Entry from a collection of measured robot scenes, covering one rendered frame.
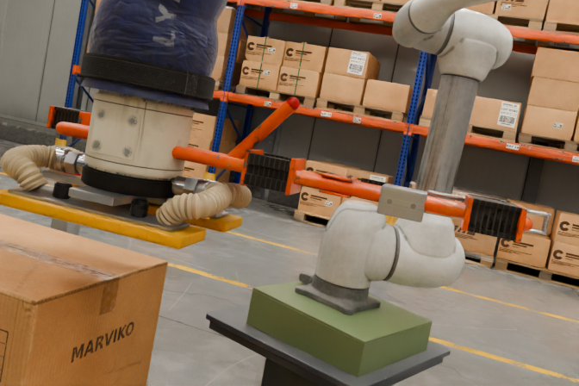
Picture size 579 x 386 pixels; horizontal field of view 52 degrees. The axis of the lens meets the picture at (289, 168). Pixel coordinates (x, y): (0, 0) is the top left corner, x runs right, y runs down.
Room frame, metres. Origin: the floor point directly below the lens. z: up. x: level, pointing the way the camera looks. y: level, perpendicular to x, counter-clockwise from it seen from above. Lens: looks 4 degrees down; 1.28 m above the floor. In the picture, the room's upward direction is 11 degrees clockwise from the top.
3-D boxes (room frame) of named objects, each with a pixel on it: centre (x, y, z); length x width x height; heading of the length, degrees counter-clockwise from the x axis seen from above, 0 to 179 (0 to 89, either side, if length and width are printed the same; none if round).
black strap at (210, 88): (1.05, 0.27, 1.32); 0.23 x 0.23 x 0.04
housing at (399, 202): (0.94, -0.18, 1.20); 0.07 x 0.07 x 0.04; 77
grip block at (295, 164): (0.99, 0.02, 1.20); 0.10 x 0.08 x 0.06; 167
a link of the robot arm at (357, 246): (1.61, -0.21, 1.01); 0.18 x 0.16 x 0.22; 100
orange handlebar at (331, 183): (1.12, 0.05, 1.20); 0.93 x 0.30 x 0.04; 77
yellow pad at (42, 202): (0.95, 0.29, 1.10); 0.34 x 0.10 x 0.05; 77
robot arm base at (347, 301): (1.63, -0.18, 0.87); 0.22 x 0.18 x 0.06; 55
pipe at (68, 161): (1.04, 0.27, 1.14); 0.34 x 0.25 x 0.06; 77
